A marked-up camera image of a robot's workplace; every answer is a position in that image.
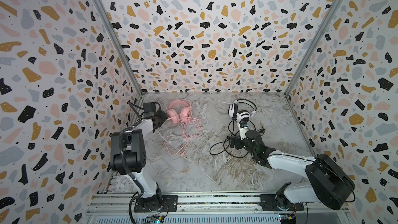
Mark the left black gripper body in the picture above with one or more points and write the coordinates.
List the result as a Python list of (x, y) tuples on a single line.
[(155, 113)]

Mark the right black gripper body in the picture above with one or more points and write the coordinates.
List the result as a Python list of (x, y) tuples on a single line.
[(238, 142)]

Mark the pink headphones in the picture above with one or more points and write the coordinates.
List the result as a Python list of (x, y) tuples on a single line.
[(179, 111)]

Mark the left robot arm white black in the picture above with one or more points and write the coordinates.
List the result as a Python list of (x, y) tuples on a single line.
[(128, 158)]

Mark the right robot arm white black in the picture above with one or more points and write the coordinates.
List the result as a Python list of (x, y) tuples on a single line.
[(325, 183)]

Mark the white black headphones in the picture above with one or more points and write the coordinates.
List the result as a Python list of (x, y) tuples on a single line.
[(241, 115)]

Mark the right circuit board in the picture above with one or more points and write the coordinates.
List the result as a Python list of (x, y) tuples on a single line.
[(287, 218)]

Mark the left green circuit board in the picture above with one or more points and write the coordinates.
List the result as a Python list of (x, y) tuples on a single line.
[(154, 219)]

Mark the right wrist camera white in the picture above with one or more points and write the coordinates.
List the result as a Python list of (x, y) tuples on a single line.
[(243, 128)]

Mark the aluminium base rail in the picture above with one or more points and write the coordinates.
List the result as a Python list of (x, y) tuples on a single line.
[(237, 207)]

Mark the left aluminium corner post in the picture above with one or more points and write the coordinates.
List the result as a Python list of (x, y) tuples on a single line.
[(117, 45)]

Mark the aluminium corner post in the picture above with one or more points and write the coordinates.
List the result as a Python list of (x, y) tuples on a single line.
[(117, 45), (313, 44)]

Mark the right aluminium corner post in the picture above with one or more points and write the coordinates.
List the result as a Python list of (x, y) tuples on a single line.
[(313, 44)]

